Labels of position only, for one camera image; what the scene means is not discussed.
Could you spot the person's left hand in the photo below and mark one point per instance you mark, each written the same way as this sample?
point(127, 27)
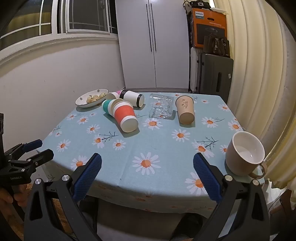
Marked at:
point(5, 197)

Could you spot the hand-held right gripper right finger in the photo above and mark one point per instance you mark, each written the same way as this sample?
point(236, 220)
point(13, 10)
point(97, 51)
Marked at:
point(207, 178)

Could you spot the dark grey suitcase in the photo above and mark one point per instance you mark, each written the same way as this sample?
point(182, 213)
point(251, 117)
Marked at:
point(215, 74)

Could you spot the pale food pieces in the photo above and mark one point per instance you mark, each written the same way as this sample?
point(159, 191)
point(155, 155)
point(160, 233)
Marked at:
point(94, 97)

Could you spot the orange banded paper cup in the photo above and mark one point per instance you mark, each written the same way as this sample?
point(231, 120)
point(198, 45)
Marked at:
point(123, 114)

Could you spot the black bag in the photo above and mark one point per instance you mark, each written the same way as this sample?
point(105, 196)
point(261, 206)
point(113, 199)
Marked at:
point(198, 4)

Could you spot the pink banded paper cup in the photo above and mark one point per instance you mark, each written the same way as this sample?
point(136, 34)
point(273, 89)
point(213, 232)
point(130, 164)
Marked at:
point(113, 95)

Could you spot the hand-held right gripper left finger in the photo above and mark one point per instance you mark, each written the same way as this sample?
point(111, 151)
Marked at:
point(89, 178)

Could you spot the cream curtain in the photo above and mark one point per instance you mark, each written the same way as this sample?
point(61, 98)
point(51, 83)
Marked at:
point(259, 69)

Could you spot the brown paper cup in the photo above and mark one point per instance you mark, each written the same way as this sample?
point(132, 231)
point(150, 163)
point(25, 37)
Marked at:
point(185, 111)

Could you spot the black handbag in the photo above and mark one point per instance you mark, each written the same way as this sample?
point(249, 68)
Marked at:
point(219, 47)

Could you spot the black banded white paper cup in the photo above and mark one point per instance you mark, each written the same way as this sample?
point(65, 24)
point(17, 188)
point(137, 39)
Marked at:
point(130, 97)

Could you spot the wooden chair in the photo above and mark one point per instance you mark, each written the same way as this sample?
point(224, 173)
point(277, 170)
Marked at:
point(285, 201)

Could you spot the teal banded paper cup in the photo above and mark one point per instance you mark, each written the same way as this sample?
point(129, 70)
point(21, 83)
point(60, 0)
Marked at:
point(106, 106)

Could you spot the silver suitcase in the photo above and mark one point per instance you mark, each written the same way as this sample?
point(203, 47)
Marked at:
point(194, 69)

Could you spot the white flower print plate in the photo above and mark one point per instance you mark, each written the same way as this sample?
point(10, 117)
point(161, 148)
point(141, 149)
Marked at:
point(82, 100)

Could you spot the beige ceramic mug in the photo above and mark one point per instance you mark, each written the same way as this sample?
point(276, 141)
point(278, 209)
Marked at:
point(238, 164)

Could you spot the white framed window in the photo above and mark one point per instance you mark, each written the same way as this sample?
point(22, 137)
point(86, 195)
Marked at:
point(87, 16)

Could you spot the orange and black cardboard box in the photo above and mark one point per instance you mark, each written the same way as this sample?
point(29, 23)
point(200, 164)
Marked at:
point(208, 25)

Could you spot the blue daisy print tablecloth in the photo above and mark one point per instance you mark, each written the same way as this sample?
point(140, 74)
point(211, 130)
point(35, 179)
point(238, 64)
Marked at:
point(161, 143)

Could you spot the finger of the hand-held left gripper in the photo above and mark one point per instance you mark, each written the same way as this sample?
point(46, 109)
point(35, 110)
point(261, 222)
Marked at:
point(32, 144)
point(44, 155)

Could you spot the white wardrobe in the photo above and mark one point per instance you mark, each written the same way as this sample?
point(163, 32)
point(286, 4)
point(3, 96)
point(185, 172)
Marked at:
point(136, 46)

